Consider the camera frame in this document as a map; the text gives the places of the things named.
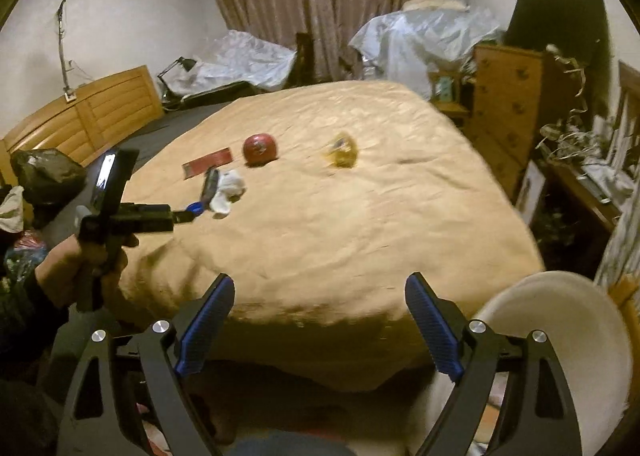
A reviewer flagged white wall cable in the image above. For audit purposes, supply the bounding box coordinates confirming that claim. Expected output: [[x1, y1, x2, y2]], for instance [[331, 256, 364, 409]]
[[55, 0, 138, 102]]

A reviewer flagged tan blanket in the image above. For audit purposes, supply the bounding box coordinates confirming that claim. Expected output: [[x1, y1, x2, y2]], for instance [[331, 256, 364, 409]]
[[107, 80, 546, 392]]

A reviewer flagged cream pillow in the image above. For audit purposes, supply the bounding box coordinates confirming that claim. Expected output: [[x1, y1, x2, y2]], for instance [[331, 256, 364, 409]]
[[402, 0, 471, 12]]

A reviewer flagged red flat packet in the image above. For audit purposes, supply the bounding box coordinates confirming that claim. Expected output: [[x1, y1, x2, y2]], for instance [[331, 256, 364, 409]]
[[181, 148, 234, 178]]

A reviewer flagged clear plastic cover sheet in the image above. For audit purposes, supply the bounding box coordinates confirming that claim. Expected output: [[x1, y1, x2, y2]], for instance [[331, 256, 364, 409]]
[[348, 0, 501, 100], [162, 30, 297, 100]]

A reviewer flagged white plastic bin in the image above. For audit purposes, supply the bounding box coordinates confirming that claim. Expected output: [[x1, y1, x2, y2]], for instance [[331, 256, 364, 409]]
[[407, 270, 632, 456]]

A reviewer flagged black monitor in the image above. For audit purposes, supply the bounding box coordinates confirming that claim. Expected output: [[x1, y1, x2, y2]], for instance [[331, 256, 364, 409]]
[[502, 0, 613, 107]]

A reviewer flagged dark wooden chair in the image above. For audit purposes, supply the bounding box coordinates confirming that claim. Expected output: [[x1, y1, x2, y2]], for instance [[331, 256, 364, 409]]
[[295, 32, 316, 84]]

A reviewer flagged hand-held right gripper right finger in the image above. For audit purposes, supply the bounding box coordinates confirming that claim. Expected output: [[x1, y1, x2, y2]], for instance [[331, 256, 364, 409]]
[[404, 272, 586, 456]]

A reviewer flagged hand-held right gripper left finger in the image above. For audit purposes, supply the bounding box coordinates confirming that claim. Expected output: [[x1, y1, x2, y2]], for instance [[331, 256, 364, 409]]
[[56, 272, 236, 456]]

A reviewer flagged black plastic bag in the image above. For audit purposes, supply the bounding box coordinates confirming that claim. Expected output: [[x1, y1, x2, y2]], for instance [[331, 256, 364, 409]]
[[10, 149, 88, 209]]

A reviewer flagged red round ball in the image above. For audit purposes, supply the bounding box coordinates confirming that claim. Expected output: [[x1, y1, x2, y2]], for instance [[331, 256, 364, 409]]
[[242, 133, 279, 168]]

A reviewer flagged crumpled white tissue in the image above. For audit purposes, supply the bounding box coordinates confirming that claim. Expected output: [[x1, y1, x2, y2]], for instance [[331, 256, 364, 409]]
[[209, 169, 247, 216]]

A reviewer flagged wooden headboard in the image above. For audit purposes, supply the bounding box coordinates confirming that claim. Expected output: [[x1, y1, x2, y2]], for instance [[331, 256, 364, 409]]
[[0, 65, 165, 172]]

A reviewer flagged small green picture frame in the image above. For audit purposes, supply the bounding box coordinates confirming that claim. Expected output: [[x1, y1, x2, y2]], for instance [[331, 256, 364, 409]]
[[430, 71, 458, 104]]

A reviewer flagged wooden side table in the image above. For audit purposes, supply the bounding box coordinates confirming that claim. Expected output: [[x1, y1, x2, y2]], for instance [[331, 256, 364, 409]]
[[545, 156, 621, 232]]

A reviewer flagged dark grey bed sheet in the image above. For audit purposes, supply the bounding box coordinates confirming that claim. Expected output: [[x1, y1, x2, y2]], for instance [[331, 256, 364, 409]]
[[117, 101, 226, 167]]

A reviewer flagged wooden dresser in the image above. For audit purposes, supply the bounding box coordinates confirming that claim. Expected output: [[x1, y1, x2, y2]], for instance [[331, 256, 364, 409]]
[[470, 44, 566, 197]]

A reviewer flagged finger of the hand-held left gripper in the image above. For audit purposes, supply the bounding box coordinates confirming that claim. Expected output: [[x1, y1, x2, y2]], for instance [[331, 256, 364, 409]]
[[120, 203, 176, 233]]

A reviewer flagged black desk lamp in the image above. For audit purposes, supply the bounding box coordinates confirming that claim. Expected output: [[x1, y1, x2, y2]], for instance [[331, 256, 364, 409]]
[[157, 56, 197, 97]]

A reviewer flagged person's left hand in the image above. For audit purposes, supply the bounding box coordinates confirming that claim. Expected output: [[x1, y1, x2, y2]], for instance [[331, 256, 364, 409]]
[[37, 233, 140, 309]]

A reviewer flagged yellow clear wrapper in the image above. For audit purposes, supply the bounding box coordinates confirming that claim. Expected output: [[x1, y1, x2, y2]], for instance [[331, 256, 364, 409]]
[[322, 133, 360, 169]]

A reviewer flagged leaning picture frame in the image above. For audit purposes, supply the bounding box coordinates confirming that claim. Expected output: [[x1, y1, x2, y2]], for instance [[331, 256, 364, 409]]
[[515, 161, 546, 227]]

